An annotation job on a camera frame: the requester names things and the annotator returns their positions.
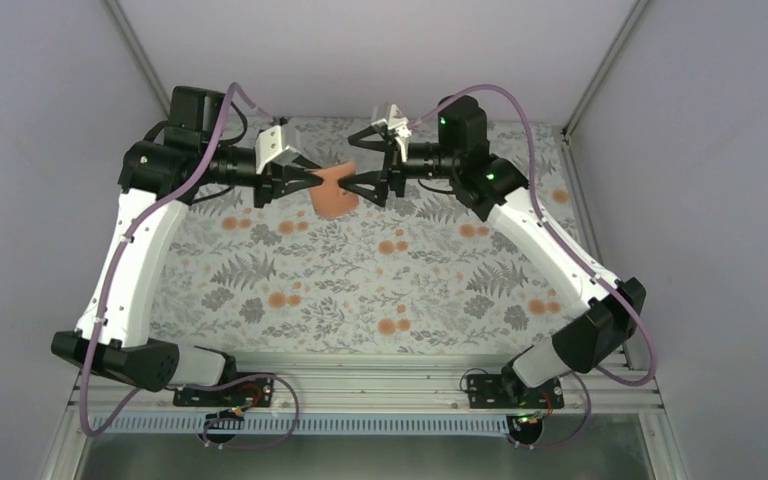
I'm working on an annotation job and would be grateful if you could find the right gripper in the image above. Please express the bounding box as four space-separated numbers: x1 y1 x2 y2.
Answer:
339 125 460 206

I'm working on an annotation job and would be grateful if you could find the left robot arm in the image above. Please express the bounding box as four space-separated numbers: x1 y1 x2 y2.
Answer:
50 84 322 405

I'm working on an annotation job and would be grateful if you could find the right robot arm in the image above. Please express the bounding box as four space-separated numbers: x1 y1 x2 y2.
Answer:
339 95 646 407

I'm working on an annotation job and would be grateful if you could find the floral table mat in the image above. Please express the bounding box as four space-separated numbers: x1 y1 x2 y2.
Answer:
138 116 599 356

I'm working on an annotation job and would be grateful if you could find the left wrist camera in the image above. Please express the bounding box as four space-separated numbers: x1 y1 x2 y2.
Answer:
254 124 303 174

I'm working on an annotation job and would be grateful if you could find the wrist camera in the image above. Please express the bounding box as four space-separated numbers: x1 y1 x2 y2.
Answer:
254 124 303 174
370 102 412 140

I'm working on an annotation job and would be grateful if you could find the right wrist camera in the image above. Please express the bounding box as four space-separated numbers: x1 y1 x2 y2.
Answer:
370 102 412 140

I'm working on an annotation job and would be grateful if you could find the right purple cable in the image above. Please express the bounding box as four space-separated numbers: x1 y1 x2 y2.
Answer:
410 83 658 453

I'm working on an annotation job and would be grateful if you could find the aluminium rail frame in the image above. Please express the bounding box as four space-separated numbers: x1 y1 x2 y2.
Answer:
69 351 665 415

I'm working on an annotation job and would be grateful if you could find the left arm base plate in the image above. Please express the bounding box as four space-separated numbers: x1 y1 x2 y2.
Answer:
172 378 275 409

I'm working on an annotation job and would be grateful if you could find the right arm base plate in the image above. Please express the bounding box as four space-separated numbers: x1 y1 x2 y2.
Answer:
464 373 565 410

